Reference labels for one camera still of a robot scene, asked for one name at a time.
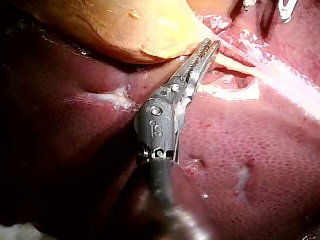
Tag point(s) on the dark left arm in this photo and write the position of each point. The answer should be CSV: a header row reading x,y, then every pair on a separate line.
x,y
161,185

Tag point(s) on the gallbladder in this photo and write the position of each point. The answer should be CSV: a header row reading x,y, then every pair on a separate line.
x,y
120,27

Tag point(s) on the pale fatty tissue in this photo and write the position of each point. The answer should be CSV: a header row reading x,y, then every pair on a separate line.
x,y
247,40
110,97

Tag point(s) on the left arm instrument jaw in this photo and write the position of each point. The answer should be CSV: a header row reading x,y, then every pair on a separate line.
x,y
193,62
206,61

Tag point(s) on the left arm instrument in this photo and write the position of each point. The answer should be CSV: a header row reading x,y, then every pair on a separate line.
x,y
157,125

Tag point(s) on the dark red liver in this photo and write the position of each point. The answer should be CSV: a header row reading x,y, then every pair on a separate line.
x,y
250,150

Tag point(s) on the white cloth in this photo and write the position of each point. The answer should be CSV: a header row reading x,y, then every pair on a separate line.
x,y
17,232

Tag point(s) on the thin tube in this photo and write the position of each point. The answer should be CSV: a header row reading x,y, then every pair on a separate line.
x,y
280,82
232,95

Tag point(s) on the right arm instrument jaw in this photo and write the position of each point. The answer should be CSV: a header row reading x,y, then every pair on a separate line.
x,y
287,11
248,3

